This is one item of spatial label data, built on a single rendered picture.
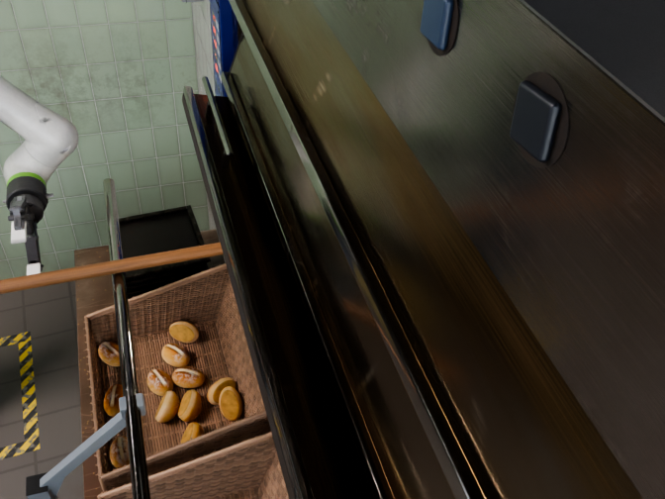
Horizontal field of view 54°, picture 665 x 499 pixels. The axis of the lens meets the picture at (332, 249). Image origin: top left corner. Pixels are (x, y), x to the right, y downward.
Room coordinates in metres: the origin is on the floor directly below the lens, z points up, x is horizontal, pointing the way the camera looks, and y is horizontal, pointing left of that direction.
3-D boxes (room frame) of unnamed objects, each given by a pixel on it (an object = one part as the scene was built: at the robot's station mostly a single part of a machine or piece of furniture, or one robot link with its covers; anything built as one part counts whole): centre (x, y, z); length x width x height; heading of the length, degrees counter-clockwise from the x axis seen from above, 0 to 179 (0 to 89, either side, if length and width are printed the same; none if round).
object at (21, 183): (1.23, 0.77, 1.20); 0.12 x 0.06 x 0.09; 112
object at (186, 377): (1.15, 0.40, 0.62); 0.10 x 0.07 x 0.05; 87
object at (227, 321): (1.09, 0.40, 0.72); 0.56 x 0.49 x 0.28; 22
